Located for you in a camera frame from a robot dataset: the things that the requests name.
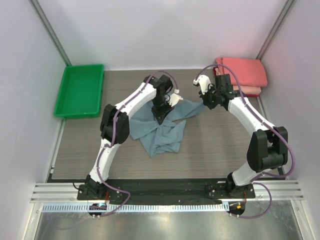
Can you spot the light pink folded shirt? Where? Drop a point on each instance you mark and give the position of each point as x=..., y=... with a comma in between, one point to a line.
x=247, y=90

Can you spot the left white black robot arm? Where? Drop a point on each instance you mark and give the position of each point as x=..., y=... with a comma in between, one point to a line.
x=115, y=128

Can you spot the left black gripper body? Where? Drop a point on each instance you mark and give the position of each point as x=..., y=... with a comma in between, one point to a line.
x=160, y=106

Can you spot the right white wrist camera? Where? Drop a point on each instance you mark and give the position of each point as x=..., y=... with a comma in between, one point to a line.
x=204, y=82

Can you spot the top coral folded shirt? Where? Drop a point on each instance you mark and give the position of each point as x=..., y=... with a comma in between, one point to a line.
x=249, y=72

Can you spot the green plastic tray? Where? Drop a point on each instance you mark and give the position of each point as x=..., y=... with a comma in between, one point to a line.
x=80, y=92

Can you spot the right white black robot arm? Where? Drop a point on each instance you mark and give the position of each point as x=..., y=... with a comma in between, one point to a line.
x=266, y=150

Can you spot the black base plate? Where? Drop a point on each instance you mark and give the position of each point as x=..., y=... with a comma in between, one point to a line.
x=163, y=195

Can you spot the blue grey t shirt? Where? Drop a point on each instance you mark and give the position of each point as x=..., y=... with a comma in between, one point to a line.
x=166, y=137

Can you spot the aluminium rail frame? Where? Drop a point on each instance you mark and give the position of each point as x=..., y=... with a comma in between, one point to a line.
x=168, y=192

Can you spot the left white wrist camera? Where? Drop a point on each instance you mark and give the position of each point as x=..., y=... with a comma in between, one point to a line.
x=174, y=98

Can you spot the white slotted cable duct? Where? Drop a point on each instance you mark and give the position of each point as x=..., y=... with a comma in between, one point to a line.
x=127, y=208

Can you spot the right aluminium corner post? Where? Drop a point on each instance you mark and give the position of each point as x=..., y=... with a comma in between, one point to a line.
x=279, y=21

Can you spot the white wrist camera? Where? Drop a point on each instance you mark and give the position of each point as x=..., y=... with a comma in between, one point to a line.
x=204, y=82
x=174, y=98

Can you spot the left aluminium corner post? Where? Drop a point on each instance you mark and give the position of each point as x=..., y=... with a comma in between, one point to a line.
x=50, y=31

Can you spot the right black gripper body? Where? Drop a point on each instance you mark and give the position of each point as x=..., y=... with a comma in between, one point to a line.
x=208, y=98

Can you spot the aluminium corner post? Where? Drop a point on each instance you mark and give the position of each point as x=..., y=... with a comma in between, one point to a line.
x=50, y=31
x=279, y=21

